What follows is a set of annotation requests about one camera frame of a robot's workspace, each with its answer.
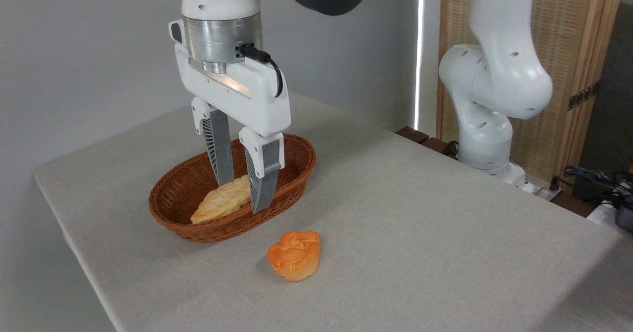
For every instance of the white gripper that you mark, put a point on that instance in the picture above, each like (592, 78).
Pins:
(257, 99)

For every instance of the orange round bread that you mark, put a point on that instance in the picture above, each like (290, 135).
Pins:
(294, 255)

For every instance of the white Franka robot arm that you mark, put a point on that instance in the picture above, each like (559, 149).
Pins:
(494, 74)

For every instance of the pale leaf-shaped bread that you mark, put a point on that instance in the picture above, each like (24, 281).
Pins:
(222, 203)

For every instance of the brown wicker oval basket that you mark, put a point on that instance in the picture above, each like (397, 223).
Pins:
(178, 213)

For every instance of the dark brown wooden block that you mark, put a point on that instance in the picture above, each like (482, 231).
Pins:
(412, 134)
(435, 145)

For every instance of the grey tablecloth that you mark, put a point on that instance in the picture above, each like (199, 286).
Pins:
(420, 248)

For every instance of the white power strip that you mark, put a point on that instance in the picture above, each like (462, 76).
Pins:
(544, 191)

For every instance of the dark metal screen hinge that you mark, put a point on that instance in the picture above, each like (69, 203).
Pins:
(583, 96)

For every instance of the wooden woven folding screen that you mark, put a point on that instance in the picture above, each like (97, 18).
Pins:
(573, 35)

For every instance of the dark grey device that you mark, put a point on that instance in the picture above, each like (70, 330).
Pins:
(625, 218)

